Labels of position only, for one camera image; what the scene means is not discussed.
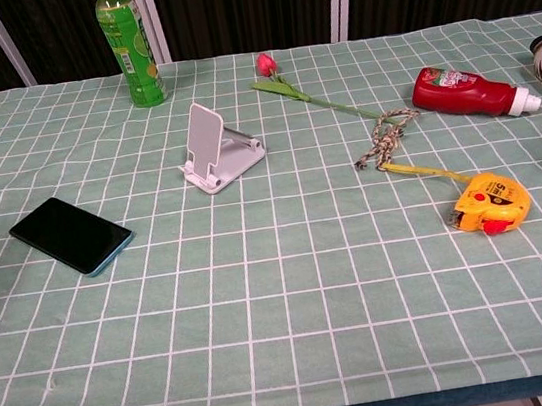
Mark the white folding phone stand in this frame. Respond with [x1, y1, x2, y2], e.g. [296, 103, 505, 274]
[170, 93, 272, 199]

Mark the red ketchup bottle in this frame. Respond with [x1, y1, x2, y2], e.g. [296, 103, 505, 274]
[407, 51, 542, 132]

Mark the green tea bottle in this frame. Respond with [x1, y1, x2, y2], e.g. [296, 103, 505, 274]
[93, 0, 170, 114]

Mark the yellow tape measure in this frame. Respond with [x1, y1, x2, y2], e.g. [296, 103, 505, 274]
[380, 142, 536, 251]

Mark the braided beige rope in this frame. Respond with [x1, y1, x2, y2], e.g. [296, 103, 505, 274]
[347, 105, 428, 176]

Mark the green checked tablecloth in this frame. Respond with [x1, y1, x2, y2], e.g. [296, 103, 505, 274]
[0, 8, 542, 406]

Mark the artificial pink rose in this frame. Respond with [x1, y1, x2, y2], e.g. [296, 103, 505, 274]
[246, 35, 391, 138]

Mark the dark pleated curtain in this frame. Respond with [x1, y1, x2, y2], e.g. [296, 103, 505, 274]
[0, 0, 542, 94]

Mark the black smartphone with blue edge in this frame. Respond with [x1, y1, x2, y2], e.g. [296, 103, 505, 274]
[5, 186, 140, 288]

